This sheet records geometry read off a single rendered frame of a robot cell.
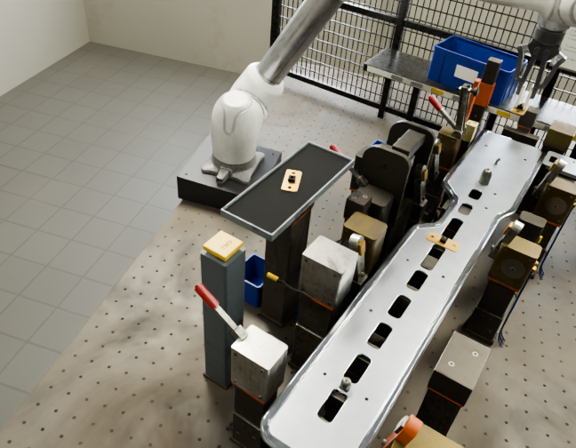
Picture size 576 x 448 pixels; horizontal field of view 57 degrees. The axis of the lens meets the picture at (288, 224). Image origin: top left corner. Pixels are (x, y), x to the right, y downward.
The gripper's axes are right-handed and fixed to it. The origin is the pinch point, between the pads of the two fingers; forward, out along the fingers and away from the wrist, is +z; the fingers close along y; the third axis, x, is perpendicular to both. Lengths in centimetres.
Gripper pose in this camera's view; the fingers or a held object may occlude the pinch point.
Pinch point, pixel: (524, 96)
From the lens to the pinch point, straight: 173.1
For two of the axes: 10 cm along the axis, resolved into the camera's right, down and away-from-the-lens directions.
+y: 8.3, 4.0, -3.8
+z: -0.7, 7.6, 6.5
